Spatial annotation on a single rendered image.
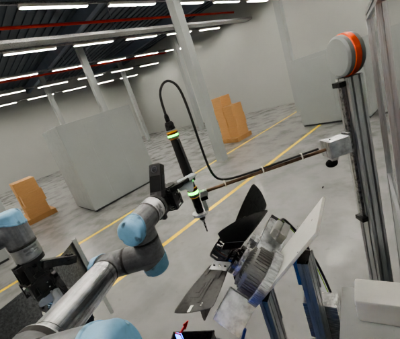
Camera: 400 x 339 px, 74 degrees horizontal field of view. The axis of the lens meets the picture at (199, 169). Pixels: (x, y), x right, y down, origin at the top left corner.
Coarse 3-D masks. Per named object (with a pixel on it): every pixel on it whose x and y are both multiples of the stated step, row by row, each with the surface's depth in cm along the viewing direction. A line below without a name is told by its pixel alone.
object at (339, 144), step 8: (336, 136) 110; (344, 136) 106; (328, 144) 105; (336, 144) 105; (344, 144) 106; (352, 144) 107; (328, 152) 108; (336, 152) 106; (344, 152) 106; (352, 152) 108
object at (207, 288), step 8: (208, 272) 116; (216, 272) 114; (224, 272) 112; (200, 280) 113; (208, 280) 110; (216, 280) 109; (192, 288) 112; (200, 288) 108; (208, 288) 106; (216, 288) 104; (184, 296) 111; (192, 296) 106; (200, 296) 103; (208, 296) 101; (216, 296) 99; (184, 304) 105; (192, 304) 101; (208, 304) 96; (176, 312) 105; (184, 312) 100; (192, 312) 97
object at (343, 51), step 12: (336, 36) 97; (348, 36) 94; (360, 36) 93; (336, 48) 99; (348, 48) 93; (360, 48) 92; (336, 60) 101; (348, 60) 94; (360, 60) 94; (336, 72) 103; (348, 72) 98
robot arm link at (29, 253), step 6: (36, 240) 78; (30, 246) 76; (36, 246) 78; (18, 252) 74; (24, 252) 75; (30, 252) 76; (36, 252) 77; (18, 258) 75; (24, 258) 75; (30, 258) 76
